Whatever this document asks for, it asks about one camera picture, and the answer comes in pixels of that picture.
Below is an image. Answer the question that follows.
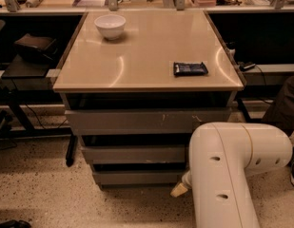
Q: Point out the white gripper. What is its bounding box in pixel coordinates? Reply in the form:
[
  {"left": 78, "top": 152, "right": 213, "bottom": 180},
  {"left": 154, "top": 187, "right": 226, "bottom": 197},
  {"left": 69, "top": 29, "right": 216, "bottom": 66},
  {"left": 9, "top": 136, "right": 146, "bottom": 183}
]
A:
[{"left": 170, "top": 171, "right": 192, "bottom": 198}]

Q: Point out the grey bottom drawer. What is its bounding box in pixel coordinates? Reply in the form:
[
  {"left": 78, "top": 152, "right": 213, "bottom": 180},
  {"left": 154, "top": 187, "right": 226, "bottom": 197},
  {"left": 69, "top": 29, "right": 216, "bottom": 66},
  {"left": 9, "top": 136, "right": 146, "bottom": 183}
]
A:
[{"left": 92, "top": 170, "right": 183, "bottom": 185}]

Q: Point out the grey drawer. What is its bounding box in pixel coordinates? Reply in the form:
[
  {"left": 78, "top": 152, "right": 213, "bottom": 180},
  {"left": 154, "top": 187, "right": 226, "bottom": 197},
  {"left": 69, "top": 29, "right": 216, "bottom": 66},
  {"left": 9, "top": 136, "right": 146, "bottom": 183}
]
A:
[
  {"left": 81, "top": 144, "right": 186, "bottom": 164},
  {"left": 66, "top": 107, "right": 231, "bottom": 135},
  {"left": 92, "top": 170, "right": 183, "bottom": 185}
]

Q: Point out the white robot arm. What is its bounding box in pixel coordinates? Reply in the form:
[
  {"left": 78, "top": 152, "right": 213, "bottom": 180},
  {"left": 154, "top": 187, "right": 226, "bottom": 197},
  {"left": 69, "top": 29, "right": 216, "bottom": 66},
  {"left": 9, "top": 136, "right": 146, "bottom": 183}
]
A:
[{"left": 171, "top": 123, "right": 292, "bottom": 228}]

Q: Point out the grey middle drawer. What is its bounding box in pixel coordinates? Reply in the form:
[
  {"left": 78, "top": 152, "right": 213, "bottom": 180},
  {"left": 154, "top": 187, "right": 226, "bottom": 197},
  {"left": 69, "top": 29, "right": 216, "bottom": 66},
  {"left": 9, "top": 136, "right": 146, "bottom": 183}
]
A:
[{"left": 81, "top": 144, "right": 186, "bottom": 164}]

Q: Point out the grey top drawer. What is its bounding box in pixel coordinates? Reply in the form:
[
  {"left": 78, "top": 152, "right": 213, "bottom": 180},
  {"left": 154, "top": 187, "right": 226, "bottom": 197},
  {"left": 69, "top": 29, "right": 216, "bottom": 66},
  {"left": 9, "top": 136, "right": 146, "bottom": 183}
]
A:
[{"left": 66, "top": 107, "right": 231, "bottom": 135}]

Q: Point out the grey drawer cabinet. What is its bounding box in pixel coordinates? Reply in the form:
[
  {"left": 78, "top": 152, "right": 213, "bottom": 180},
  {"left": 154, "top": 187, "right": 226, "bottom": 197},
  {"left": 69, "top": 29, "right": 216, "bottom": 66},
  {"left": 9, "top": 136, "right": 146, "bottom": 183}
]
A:
[{"left": 52, "top": 9, "right": 245, "bottom": 189}]

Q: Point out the black leaning bar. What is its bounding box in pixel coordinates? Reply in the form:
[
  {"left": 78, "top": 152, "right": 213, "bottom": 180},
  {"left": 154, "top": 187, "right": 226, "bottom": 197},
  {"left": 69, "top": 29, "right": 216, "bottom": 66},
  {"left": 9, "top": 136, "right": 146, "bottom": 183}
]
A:
[{"left": 66, "top": 135, "right": 77, "bottom": 167}]

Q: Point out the dark blue snack packet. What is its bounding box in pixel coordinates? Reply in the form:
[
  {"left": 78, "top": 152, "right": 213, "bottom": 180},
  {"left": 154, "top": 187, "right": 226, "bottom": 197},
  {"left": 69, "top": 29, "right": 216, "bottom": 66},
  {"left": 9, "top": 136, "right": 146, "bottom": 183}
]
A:
[{"left": 173, "top": 62, "right": 208, "bottom": 76}]

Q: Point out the dark trouser leg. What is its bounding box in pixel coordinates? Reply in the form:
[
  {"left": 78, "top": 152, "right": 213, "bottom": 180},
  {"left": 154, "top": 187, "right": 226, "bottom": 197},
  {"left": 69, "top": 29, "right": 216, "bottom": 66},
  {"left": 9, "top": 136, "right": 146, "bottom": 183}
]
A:
[{"left": 262, "top": 75, "right": 294, "bottom": 137}]

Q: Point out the small black device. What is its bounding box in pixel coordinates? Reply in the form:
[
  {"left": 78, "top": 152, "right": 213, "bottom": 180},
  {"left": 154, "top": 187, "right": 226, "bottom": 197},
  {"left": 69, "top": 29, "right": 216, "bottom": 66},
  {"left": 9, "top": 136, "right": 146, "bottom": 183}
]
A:
[{"left": 239, "top": 62, "right": 256, "bottom": 71}]

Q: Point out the black object bottom left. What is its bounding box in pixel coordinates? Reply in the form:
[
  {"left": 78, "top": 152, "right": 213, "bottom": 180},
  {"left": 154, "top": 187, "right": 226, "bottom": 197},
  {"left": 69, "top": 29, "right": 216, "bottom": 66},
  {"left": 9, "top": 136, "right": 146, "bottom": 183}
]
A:
[{"left": 0, "top": 219, "right": 31, "bottom": 228}]

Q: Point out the white ceramic bowl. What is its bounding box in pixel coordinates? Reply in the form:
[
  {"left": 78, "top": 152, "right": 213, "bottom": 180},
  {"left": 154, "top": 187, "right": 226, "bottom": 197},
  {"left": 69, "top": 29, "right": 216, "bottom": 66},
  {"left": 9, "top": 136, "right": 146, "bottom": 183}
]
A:
[{"left": 94, "top": 14, "right": 126, "bottom": 40}]

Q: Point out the black box on shelf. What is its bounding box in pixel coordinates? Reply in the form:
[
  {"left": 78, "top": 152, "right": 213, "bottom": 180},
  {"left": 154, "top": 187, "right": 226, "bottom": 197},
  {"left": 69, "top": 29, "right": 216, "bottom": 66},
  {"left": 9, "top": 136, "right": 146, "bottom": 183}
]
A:
[{"left": 13, "top": 33, "right": 57, "bottom": 64}]

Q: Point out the dark low side shelf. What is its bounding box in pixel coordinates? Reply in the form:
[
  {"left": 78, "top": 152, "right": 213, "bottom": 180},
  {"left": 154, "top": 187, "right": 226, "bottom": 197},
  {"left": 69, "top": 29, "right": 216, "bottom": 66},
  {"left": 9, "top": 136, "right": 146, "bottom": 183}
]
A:
[{"left": 1, "top": 55, "right": 51, "bottom": 79}]

